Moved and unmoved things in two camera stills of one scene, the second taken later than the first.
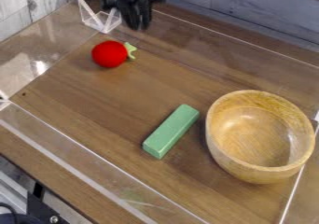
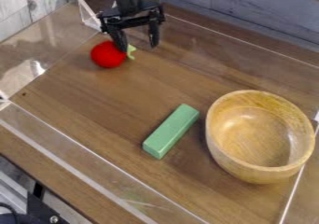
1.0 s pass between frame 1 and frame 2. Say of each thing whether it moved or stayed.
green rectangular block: stayed
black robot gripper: moved
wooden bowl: stayed
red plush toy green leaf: stayed
